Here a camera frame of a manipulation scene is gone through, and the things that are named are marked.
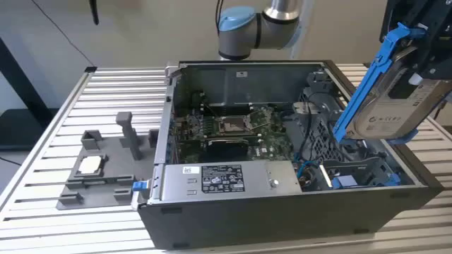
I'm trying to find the grey parts rack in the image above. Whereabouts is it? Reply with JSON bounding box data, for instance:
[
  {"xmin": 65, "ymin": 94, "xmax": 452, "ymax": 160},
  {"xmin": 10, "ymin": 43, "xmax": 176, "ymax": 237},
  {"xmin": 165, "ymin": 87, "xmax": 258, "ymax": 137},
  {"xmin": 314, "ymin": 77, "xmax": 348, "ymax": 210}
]
[{"xmin": 56, "ymin": 111, "xmax": 160, "ymax": 210}]

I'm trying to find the black graphics card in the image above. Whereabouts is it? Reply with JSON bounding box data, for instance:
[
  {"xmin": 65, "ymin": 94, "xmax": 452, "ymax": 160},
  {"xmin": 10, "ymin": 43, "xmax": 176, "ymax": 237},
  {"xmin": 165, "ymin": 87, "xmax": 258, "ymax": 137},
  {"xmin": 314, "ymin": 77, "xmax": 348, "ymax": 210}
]
[{"xmin": 204, "ymin": 139, "xmax": 250, "ymax": 162}]

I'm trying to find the black open PC case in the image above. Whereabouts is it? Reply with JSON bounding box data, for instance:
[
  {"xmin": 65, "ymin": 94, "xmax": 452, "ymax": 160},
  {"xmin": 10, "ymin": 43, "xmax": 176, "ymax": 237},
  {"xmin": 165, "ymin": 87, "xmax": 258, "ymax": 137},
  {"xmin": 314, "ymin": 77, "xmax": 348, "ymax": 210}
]
[{"xmin": 129, "ymin": 59, "xmax": 444, "ymax": 251}]

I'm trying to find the black RAM slot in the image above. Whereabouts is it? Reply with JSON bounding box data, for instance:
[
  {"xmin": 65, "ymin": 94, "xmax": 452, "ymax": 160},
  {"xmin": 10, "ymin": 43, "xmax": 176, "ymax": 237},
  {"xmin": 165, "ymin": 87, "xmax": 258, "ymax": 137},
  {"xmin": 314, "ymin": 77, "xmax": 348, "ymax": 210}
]
[{"xmin": 204, "ymin": 134, "xmax": 260, "ymax": 141}]

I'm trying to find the black stand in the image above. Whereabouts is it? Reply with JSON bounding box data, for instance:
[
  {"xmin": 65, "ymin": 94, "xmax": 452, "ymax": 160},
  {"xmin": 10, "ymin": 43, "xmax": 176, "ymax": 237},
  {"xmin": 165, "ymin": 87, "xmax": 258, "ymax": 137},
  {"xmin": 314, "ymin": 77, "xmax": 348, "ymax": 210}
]
[{"xmin": 0, "ymin": 37, "xmax": 61, "ymax": 151}]

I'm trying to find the silver CPU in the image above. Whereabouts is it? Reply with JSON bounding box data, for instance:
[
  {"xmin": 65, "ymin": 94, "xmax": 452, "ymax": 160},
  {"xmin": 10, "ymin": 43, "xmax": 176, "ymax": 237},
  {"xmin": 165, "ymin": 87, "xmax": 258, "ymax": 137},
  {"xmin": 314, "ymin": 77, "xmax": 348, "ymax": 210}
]
[{"xmin": 77, "ymin": 156, "xmax": 105, "ymax": 175}]

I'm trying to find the perforated grey disk bay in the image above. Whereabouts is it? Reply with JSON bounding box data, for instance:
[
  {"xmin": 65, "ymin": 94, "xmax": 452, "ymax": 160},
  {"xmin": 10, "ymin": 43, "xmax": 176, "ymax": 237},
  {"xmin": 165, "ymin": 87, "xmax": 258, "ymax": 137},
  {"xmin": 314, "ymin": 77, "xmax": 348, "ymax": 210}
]
[{"xmin": 284, "ymin": 71, "xmax": 401, "ymax": 190}]

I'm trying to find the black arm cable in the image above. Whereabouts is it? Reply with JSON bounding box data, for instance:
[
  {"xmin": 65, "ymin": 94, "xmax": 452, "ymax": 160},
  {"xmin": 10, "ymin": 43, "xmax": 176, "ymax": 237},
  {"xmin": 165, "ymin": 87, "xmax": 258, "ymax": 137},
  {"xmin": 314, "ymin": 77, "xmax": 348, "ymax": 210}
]
[{"xmin": 214, "ymin": 0, "xmax": 226, "ymax": 27}]

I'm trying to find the thin metal locking lever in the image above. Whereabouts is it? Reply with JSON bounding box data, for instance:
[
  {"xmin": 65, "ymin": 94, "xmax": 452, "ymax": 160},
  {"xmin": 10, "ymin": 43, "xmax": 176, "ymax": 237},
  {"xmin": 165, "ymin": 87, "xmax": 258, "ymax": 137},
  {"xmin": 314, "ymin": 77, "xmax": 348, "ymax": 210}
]
[{"xmin": 206, "ymin": 105, "xmax": 226, "ymax": 117}]

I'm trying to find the metal socket cover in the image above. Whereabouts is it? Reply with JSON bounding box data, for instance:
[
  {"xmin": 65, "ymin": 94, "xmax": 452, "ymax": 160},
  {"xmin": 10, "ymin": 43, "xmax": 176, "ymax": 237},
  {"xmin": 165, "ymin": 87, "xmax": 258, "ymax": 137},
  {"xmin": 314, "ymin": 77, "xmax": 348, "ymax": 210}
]
[{"xmin": 246, "ymin": 107, "xmax": 274, "ymax": 128}]

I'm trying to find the blue wire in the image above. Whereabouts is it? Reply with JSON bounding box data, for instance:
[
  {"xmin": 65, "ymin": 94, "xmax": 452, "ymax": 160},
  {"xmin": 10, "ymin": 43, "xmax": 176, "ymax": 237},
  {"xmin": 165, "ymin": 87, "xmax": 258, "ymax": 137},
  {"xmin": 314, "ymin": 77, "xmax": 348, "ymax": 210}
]
[{"xmin": 294, "ymin": 158, "xmax": 318, "ymax": 183}]

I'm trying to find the black wire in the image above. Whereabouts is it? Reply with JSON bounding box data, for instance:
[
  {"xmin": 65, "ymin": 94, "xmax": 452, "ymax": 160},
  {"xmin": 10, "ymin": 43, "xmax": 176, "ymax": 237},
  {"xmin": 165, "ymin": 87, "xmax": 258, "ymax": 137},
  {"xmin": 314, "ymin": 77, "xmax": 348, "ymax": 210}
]
[{"xmin": 304, "ymin": 94, "xmax": 320, "ymax": 159}]

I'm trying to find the silver power supply unit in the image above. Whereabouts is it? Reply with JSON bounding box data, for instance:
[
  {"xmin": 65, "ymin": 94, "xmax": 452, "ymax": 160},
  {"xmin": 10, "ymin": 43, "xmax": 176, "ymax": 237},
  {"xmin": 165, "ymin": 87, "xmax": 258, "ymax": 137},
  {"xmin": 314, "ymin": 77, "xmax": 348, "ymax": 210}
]
[{"xmin": 160, "ymin": 160, "xmax": 302, "ymax": 202}]

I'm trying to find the black hanging strap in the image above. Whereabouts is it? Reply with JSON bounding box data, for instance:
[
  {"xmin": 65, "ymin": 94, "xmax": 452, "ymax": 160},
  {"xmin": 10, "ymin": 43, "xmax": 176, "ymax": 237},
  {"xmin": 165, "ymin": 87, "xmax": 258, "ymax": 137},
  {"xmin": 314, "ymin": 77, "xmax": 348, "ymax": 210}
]
[{"xmin": 88, "ymin": 0, "xmax": 100, "ymax": 26}]

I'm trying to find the CPU socket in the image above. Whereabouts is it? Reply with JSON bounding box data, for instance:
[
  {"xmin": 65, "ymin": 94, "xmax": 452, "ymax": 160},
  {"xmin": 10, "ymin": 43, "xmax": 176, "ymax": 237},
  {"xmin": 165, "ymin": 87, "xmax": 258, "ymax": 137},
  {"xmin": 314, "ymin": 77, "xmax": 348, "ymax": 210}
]
[{"xmin": 217, "ymin": 115, "xmax": 253, "ymax": 134}]

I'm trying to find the thin black wall cable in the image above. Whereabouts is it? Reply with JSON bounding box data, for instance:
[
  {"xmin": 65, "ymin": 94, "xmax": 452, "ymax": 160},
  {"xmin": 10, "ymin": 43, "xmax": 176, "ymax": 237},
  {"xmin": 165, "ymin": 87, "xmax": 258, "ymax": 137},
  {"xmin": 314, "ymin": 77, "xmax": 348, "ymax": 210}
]
[{"xmin": 30, "ymin": 0, "xmax": 96, "ymax": 67}]

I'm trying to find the green motherboard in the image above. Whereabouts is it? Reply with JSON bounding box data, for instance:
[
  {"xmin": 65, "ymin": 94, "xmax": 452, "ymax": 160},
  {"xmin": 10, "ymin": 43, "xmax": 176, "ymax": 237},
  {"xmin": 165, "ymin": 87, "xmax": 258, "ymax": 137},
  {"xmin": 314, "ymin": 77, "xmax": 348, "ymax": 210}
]
[{"xmin": 172, "ymin": 104, "xmax": 301, "ymax": 164}]

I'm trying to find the hard disk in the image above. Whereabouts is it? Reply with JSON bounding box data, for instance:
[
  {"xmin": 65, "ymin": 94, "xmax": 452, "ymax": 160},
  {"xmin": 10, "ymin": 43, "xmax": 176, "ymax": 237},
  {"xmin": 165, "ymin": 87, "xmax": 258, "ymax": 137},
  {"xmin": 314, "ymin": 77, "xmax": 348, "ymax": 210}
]
[{"xmin": 332, "ymin": 22, "xmax": 452, "ymax": 146}]

